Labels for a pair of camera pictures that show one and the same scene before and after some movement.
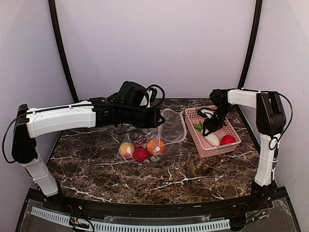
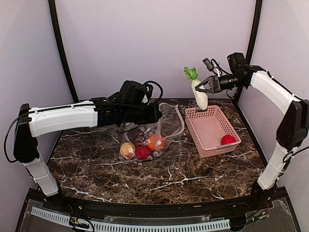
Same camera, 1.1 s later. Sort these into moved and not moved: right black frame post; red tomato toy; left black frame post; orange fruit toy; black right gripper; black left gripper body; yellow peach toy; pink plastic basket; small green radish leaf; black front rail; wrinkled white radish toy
Moved: black right gripper; orange fruit toy; wrinkled white radish toy; small green radish leaf
Not moved: black left gripper body; black front rail; red tomato toy; yellow peach toy; right black frame post; left black frame post; pink plastic basket
